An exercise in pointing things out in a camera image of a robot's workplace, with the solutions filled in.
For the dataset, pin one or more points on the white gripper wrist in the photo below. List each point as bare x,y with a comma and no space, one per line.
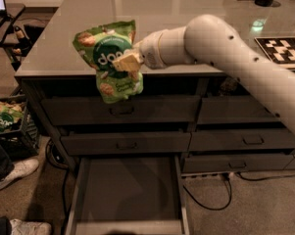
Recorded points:
150,49

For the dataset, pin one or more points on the green rice chip bag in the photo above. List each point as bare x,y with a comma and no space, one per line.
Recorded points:
99,46

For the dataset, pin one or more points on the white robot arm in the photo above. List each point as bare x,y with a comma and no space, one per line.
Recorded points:
209,40

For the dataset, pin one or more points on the top left drawer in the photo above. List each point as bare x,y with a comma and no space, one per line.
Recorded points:
139,109

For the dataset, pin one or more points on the middle left drawer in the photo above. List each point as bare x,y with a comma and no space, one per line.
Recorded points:
125,143

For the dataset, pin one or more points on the top right drawer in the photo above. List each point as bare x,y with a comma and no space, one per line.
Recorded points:
233,109

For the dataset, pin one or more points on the grey drawer cabinet counter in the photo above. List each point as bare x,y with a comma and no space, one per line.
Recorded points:
53,68

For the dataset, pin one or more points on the middle right drawer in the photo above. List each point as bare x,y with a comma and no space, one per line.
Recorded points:
241,139

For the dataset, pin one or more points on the bottom right drawer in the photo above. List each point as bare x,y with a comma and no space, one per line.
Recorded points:
249,162

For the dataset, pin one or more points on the open bottom left drawer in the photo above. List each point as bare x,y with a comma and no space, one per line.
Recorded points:
128,196

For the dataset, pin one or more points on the green chip bag in crate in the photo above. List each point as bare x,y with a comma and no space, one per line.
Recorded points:
11,115

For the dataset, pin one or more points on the black crate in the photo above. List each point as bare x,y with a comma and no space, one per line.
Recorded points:
22,142

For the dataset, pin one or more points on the black white marker board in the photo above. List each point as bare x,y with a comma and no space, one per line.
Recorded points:
280,50

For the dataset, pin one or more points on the white sneaker lower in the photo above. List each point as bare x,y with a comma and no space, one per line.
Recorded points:
20,227

